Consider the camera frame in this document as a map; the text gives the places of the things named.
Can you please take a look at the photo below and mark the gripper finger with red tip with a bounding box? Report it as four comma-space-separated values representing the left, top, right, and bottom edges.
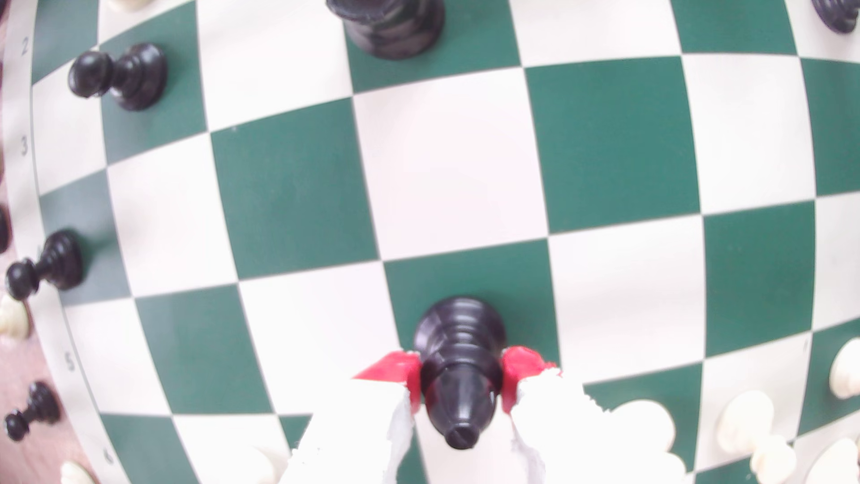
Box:
279, 351, 424, 484
500, 346, 666, 484

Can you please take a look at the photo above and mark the black bishop chess piece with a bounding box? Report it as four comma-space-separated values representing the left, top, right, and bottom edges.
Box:
412, 297, 508, 451

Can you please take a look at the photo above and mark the white bishop chess piece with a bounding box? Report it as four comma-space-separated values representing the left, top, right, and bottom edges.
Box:
605, 400, 688, 484

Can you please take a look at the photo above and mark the white pawn chess piece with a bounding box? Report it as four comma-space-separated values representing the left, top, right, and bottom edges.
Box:
715, 390, 798, 484
828, 338, 860, 401

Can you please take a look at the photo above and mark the white queen chess piece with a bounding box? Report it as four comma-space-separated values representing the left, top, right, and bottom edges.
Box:
804, 437, 860, 484

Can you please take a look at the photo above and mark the green and white chess mat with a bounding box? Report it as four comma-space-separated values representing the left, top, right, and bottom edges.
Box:
0, 0, 860, 484

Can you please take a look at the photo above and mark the black pawn chess piece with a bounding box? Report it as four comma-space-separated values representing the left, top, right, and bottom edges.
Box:
3, 381, 63, 442
811, 0, 860, 35
67, 42, 169, 112
5, 229, 85, 302

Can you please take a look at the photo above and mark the black rook chess piece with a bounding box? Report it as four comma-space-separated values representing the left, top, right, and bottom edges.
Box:
326, 0, 446, 60

